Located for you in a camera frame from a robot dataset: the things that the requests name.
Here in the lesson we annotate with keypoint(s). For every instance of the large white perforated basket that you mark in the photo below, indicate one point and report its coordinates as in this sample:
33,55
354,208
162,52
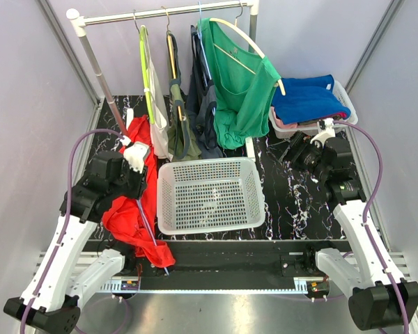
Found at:
209,195

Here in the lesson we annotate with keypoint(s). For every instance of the light blue wire hanger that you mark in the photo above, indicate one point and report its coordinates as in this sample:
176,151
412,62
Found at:
146,223

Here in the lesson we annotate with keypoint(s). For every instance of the white tank top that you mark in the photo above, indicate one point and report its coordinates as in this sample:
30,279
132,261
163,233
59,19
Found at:
157,113

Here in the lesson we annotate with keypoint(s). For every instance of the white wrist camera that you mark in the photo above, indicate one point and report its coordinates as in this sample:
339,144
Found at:
326,131
135,153

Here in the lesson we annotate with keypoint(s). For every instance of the green t-shirt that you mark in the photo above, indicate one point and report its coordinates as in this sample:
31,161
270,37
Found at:
244,86

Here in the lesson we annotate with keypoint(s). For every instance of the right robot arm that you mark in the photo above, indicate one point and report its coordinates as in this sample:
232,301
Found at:
378,293

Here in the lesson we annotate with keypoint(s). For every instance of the folded blue clothes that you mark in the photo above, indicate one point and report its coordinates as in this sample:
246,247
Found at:
307,100

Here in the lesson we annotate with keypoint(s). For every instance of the olive green tank top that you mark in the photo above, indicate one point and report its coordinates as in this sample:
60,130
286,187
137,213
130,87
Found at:
182,142

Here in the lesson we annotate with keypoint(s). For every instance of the cream curved wooden hanger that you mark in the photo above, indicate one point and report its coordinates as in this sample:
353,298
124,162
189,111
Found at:
241,33

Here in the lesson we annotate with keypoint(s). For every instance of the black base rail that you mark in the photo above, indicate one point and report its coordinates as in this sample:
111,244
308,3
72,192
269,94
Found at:
226,266

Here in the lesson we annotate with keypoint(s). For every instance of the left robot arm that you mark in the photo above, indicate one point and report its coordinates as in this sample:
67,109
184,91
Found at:
55,297

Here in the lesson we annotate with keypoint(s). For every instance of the small white laundry basket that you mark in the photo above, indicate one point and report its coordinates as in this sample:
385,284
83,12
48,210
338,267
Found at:
312,128

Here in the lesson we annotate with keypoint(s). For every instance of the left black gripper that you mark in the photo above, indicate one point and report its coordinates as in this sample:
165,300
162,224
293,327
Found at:
140,178

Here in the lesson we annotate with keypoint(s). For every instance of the dark navy tank top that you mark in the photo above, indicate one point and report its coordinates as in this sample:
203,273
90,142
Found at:
202,105

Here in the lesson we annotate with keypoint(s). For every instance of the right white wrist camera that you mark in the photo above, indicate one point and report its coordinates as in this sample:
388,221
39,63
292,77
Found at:
326,131

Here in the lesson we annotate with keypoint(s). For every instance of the red tank top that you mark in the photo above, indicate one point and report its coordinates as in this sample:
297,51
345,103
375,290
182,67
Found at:
132,222

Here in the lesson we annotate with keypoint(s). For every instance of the blue wire hanger on rack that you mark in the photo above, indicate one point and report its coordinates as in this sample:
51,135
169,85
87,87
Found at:
206,71

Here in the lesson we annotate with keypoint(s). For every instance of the white clothes rack frame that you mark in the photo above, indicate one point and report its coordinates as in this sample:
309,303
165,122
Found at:
80,22

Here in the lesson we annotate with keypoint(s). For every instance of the lime green hanger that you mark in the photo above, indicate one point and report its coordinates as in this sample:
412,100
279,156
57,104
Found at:
144,68

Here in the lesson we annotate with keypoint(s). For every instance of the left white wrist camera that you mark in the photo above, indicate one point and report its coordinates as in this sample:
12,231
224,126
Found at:
135,153

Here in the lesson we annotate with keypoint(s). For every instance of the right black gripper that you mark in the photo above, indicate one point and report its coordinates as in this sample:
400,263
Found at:
300,142

